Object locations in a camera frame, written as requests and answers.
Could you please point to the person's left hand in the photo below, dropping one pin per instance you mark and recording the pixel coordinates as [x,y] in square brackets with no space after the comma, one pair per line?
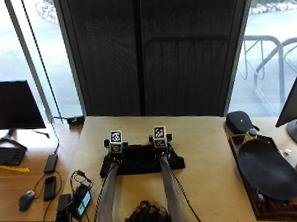
[108,156]

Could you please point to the person's right hand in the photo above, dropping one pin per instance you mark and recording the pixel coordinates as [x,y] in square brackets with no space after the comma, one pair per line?
[168,146]

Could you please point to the black cloth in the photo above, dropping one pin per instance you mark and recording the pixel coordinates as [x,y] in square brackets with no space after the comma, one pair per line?
[141,161]

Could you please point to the white marker cube right glove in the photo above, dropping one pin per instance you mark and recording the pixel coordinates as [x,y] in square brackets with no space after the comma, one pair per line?
[159,134]

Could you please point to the white marker cube glove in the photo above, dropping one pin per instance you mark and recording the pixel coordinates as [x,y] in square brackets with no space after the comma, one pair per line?
[159,134]
[116,139]

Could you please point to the white marker cube left glove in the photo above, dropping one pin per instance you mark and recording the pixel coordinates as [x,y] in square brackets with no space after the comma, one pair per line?
[116,139]

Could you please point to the black plug adapter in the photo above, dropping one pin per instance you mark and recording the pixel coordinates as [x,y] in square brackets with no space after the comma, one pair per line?
[75,121]

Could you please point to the smartphone with lit screen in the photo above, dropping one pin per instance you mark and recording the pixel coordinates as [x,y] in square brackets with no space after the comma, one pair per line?
[82,201]

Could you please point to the black power brick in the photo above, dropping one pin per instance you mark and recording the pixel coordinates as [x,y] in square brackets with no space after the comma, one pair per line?
[50,163]

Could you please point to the black phone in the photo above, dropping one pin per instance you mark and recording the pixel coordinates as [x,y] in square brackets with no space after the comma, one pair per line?
[49,188]

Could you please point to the black small box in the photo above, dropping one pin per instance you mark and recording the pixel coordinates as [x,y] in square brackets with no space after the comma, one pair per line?
[62,207]

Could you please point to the black rounded case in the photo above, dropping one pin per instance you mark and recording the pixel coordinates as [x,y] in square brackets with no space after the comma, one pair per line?
[239,121]

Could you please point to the dark brown tray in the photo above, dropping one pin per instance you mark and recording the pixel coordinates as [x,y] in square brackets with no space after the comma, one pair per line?
[245,176]

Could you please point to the small yellow bottle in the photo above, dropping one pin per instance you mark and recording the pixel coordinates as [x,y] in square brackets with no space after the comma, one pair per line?
[251,134]

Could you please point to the black computer mouse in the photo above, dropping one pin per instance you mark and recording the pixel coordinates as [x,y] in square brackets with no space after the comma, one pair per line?
[26,200]

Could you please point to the black roller blind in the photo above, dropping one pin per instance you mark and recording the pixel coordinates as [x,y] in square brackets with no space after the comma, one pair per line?
[152,54]

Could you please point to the yellow flat strip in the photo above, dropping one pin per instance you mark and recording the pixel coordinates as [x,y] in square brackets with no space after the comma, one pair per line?
[14,169]

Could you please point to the black keyboard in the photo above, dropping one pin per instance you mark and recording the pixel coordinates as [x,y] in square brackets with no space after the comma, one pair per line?
[6,156]

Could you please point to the black oval plate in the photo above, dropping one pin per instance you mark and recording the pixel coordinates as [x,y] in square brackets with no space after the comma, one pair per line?
[268,169]

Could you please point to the black monitor stand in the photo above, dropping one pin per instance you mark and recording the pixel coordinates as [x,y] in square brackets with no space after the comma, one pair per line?
[6,140]

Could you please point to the black flat computer monitor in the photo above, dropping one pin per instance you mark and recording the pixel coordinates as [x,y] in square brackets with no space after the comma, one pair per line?
[13,104]

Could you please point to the small white clip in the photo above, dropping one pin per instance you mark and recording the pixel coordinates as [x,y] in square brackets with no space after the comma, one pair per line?
[287,152]

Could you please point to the grey metal bike rack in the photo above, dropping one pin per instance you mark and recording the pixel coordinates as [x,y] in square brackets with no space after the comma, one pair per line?
[280,70]

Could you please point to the grey tilted computer monitor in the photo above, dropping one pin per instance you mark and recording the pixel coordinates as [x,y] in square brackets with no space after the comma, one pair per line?
[296,101]

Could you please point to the grey window frame post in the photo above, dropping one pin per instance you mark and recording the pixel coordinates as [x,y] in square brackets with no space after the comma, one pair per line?
[29,60]

